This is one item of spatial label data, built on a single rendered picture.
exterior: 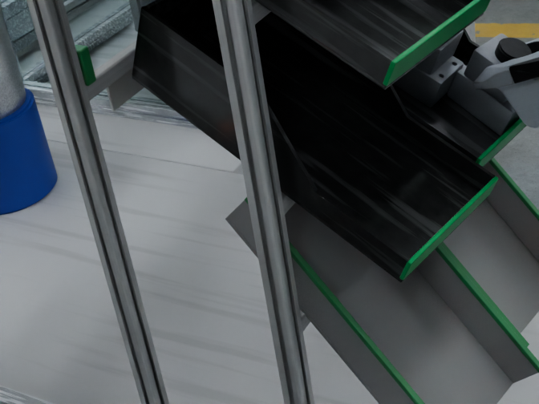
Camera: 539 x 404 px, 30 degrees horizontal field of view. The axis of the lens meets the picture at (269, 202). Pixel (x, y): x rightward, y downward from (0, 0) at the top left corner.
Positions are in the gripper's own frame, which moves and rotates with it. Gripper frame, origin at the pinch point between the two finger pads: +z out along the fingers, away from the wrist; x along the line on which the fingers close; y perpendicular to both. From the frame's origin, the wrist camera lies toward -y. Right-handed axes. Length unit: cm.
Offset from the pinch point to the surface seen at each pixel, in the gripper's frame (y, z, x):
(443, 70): -1.3, 3.6, -3.3
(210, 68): -10.6, 5.9, -24.6
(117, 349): 18, 55, -19
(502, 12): 37, 198, 259
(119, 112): -4, 98, 21
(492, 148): 5.5, -0.9, -6.5
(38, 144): -6, 86, -1
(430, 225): 7.5, -1.3, -16.9
